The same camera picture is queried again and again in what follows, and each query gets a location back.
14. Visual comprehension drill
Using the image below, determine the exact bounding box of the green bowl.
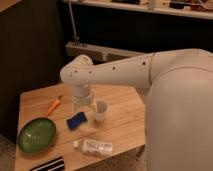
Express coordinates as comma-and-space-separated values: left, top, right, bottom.
17, 118, 57, 155

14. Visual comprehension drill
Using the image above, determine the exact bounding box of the wooden shelf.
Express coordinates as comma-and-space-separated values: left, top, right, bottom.
62, 0, 213, 20

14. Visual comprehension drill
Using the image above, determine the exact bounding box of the orange toy carrot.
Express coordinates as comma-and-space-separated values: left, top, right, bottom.
45, 95, 63, 117

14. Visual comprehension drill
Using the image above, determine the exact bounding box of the metal stand pole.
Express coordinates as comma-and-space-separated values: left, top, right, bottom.
68, 0, 80, 45

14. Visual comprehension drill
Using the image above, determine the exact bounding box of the blue sponge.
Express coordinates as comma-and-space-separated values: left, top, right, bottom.
66, 112, 87, 130

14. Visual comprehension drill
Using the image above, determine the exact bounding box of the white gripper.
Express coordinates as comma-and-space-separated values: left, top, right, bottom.
72, 85, 97, 116

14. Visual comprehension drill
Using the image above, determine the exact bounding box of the long grey case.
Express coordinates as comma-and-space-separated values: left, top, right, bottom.
66, 41, 142, 62

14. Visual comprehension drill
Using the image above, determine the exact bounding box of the clear plastic bottle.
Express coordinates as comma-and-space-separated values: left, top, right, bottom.
73, 139, 114, 157

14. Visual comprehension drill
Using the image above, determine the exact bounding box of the black white striped object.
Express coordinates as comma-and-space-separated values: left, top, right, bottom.
29, 157, 65, 171

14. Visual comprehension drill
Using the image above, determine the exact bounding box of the wooden table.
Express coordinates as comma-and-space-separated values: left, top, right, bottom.
15, 84, 145, 171

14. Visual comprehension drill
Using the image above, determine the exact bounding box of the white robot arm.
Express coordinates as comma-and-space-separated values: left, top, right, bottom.
60, 49, 213, 171

